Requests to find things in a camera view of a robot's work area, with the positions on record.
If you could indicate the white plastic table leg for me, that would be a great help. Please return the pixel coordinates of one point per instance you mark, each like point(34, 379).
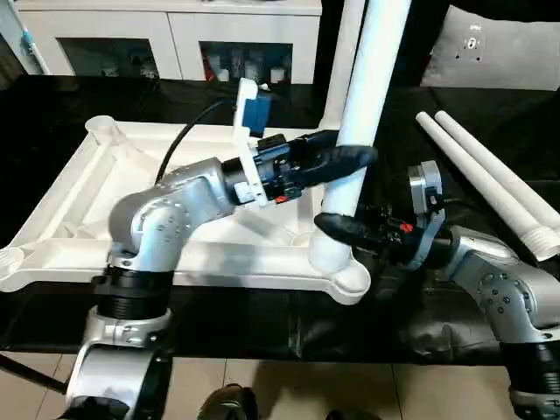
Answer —
point(499, 162)
point(472, 179)
point(367, 87)
point(343, 61)

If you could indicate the white plastic table top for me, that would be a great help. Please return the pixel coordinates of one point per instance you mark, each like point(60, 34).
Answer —
point(79, 201)

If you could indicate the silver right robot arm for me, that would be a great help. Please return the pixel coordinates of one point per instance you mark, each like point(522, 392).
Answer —
point(507, 289)

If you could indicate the black cabinet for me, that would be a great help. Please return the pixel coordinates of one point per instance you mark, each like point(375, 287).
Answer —
point(420, 35)

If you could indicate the light grey cushion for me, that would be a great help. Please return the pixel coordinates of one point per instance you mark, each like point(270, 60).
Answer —
point(499, 48)

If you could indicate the white glass-door cabinet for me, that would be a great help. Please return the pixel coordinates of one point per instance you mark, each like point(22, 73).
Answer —
point(131, 35)

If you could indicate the black work mat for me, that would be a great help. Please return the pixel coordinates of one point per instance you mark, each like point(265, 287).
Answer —
point(52, 96)

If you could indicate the black stand leg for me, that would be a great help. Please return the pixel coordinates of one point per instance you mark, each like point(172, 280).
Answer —
point(31, 376)

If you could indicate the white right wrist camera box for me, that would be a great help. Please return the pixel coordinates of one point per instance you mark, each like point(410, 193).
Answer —
point(427, 192)

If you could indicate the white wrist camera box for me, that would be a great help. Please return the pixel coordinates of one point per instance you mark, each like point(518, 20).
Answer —
point(427, 192)
point(249, 114)

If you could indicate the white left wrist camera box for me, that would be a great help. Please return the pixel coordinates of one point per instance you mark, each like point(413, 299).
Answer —
point(249, 114)

